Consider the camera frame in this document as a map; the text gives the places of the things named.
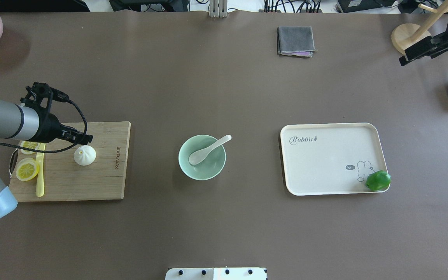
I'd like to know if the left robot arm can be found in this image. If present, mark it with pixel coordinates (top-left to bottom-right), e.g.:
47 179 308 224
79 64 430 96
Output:
0 82 94 218

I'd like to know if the white ceramic spoon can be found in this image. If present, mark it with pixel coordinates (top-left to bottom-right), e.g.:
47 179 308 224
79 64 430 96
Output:
189 135 232 165

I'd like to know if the wooden stand with round base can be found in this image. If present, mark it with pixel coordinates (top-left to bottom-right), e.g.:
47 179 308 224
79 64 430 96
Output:
391 0 448 56

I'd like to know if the mint green bowl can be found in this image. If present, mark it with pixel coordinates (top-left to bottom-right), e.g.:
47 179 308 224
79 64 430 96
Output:
178 135 226 180

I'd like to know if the aluminium frame post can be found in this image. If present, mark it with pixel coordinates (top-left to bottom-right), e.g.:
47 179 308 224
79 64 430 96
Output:
208 0 228 18

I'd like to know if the yellow plastic knife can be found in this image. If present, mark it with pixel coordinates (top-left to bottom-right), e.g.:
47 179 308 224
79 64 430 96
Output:
35 143 46 197

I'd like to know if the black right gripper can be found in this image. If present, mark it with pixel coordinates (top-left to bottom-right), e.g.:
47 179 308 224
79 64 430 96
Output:
399 32 448 66

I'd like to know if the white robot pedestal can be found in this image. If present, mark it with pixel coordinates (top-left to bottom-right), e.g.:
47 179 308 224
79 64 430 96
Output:
165 266 268 280

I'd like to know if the folded grey cloth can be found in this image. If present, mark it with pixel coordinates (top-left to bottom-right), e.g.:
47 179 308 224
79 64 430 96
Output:
276 26 317 58

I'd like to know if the cream rabbit tray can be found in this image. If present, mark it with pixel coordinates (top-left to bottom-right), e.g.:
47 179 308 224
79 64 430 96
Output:
280 122 387 196

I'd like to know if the single lemon slice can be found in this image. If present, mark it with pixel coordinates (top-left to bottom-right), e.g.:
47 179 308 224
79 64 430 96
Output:
19 141 42 155

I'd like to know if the white steamed bun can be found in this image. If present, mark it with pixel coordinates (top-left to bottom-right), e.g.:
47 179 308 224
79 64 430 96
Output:
73 145 96 166

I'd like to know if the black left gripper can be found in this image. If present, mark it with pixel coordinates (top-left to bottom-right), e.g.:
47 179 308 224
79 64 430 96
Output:
20 82 94 145

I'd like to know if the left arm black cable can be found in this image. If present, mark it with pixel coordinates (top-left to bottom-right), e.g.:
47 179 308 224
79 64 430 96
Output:
0 97 88 154

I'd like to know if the metal cutting board handle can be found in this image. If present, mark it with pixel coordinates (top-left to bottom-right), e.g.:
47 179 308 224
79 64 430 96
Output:
8 149 18 178

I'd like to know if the front stacked lemon slice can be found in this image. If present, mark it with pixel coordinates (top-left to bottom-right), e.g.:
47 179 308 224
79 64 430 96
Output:
16 158 40 182

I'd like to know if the green lime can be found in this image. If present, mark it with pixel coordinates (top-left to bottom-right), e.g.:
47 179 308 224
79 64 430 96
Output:
366 170 391 191

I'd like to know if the wooden cutting board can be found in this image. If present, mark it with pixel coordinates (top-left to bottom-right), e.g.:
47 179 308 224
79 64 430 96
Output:
9 122 131 202

